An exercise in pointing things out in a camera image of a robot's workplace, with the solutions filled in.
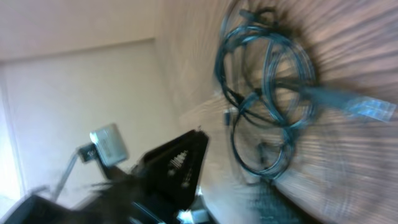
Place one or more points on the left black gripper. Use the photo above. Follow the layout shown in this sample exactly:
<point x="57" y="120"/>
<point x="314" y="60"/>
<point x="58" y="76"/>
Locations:
<point x="163" y="189"/>

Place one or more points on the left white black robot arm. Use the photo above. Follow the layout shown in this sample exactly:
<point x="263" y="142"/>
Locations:
<point x="36" y="209"/>

